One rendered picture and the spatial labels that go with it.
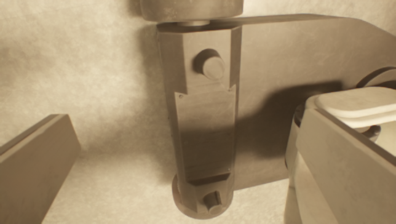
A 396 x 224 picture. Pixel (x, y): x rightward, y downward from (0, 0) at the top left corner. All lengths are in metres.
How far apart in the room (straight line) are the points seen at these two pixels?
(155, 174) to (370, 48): 0.72
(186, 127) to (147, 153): 0.30
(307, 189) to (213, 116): 0.22
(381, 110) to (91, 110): 0.65
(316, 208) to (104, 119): 0.55
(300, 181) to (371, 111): 0.19
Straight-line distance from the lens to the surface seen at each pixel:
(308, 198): 0.29
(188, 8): 0.35
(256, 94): 0.47
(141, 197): 0.86
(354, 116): 0.42
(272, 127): 0.54
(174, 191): 0.67
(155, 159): 0.72
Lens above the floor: 0.55
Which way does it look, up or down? 59 degrees down
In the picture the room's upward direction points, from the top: 156 degrees clockwise
